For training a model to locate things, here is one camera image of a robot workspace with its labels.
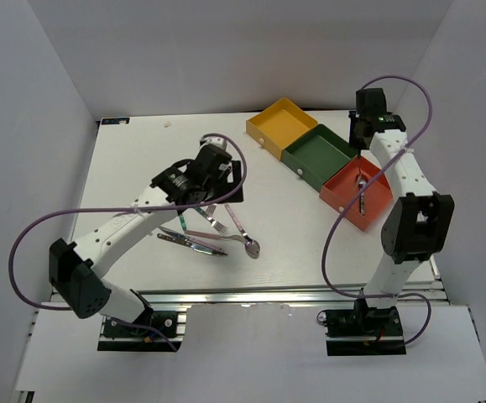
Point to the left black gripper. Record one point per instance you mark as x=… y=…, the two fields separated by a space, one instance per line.
x=228 y=187

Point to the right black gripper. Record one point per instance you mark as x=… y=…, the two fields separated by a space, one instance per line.
x=353 y=143

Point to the green handled fork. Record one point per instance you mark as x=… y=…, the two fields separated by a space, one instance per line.
x=207 y=213

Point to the pink handled spoon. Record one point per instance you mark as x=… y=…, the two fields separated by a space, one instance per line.
x=252 y=246

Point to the dark handled spoon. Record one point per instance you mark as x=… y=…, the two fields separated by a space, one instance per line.
x=361 y=180

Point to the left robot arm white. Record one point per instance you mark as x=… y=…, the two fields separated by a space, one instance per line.
x=78 y=268

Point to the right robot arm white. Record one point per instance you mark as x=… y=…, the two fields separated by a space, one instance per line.
x=417 y=225

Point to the green container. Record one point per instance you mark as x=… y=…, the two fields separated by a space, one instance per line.
x=318 y=155

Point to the orange container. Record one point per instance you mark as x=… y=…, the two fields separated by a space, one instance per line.
x=338 y=191

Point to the yellow container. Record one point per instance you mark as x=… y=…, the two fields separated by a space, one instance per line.
x=279 y=125

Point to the left blue table label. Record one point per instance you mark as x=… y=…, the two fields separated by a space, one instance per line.
x=115 y=121

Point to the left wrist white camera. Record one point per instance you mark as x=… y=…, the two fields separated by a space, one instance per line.
x=213 y=141

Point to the green handled knife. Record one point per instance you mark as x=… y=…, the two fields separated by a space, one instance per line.
x=182 y=222

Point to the pink handled fork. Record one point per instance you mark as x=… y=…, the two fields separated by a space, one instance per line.
x=217 y=236

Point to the pink handled knife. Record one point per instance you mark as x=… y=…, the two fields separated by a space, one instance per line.
x=175 y=234

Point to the dark handled knife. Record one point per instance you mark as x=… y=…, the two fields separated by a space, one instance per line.
x=194 y=246

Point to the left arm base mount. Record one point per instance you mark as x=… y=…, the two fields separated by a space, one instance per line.
x=164 y=333

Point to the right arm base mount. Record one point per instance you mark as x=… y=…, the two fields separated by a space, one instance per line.
x=351 y=334

